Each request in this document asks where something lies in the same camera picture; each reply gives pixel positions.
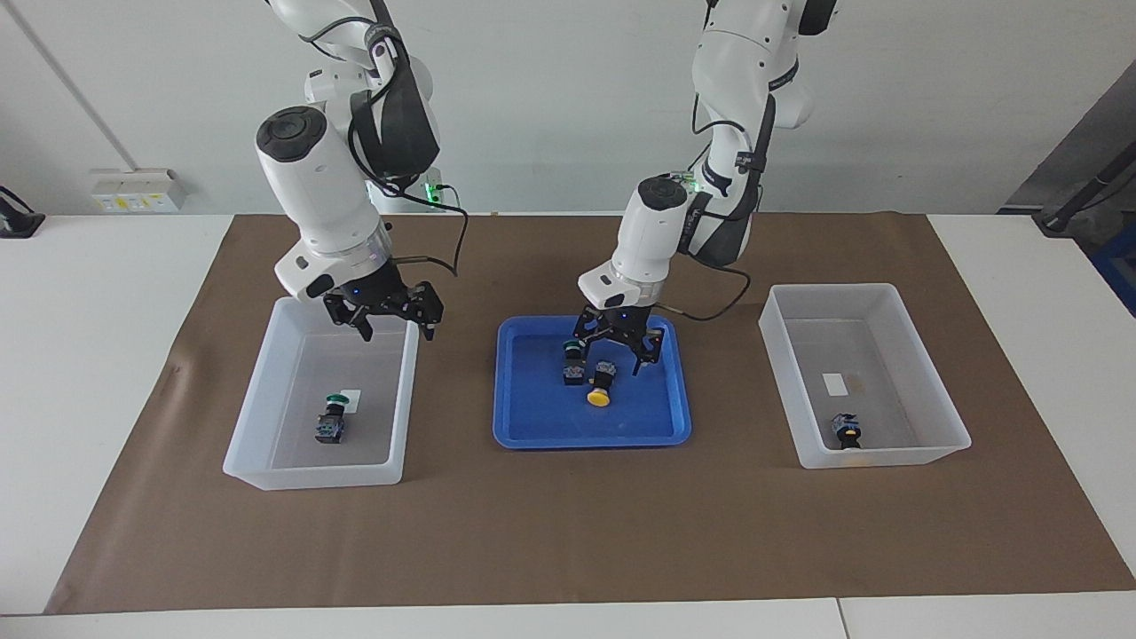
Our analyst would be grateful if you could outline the white wall socket strip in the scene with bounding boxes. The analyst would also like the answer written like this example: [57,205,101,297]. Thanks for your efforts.
[91,169,189,214]

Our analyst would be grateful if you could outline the black stand pole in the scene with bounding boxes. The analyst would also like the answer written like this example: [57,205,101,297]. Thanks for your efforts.
[1034,155,1136,236]

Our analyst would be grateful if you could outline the blue crate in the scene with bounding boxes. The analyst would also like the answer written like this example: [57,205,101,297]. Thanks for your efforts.
[1090,222,1136,316]

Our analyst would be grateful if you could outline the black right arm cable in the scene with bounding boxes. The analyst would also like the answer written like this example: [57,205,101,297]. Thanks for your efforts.
[346,35,471,278]

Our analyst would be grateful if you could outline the translucent white plastic box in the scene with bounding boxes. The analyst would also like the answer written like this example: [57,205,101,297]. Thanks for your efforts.
[222,293,420,492]
[759,283,973,469]

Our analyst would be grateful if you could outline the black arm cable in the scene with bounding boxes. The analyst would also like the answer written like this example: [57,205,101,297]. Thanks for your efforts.
[346,35,471,278]
[657,89,755,322]

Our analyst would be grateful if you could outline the black clamp base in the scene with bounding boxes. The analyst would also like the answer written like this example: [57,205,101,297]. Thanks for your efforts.
[0,186,45,239]

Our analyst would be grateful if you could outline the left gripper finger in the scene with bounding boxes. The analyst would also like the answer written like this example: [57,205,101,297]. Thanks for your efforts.
[573,308,613,356]
[632,324,667,378]

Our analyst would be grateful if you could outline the blue plastic tray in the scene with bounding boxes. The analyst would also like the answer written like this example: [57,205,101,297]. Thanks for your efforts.
[493,315,692,450]

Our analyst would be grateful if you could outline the brown paper mat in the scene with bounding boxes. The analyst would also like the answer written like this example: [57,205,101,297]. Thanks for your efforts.
[44,211,1136,615]

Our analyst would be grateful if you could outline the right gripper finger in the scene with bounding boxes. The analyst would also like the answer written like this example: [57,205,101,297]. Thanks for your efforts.
[398,282,445,341]
[324,297,374,343]

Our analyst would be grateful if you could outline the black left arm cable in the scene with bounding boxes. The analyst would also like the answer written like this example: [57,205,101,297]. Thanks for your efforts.
[657,89,755,322]

